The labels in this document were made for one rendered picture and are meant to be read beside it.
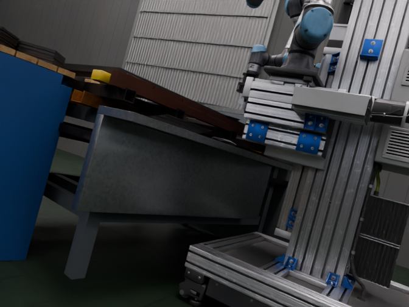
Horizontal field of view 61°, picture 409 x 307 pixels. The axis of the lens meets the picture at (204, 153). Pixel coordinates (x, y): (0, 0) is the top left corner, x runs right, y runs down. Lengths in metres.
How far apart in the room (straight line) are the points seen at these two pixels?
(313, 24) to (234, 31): 4.00
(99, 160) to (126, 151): 0.12
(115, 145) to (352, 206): 1.00
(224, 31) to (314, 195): 4.15
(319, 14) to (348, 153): 0.58
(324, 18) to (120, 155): 0.92
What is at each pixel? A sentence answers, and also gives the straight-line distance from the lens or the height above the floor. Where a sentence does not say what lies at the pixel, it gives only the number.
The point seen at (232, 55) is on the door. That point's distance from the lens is 5.27.
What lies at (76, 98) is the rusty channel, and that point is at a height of 0.69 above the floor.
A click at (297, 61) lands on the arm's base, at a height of 1.09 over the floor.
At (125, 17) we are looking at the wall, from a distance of 6.82.
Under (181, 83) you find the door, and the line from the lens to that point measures 5.53.
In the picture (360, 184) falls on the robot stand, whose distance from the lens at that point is 1.60.
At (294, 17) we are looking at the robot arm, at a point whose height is 1.49.
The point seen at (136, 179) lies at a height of 0.44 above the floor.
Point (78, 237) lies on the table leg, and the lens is 1.50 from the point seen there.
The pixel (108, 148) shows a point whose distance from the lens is 1.31.
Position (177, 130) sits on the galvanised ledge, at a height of 0.67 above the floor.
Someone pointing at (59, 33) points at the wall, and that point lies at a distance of 7.94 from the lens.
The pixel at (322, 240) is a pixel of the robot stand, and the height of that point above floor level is 0.38.
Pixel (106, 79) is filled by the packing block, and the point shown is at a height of 0.79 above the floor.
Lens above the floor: 0.61
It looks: level
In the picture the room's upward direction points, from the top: 15 degrees clockwise
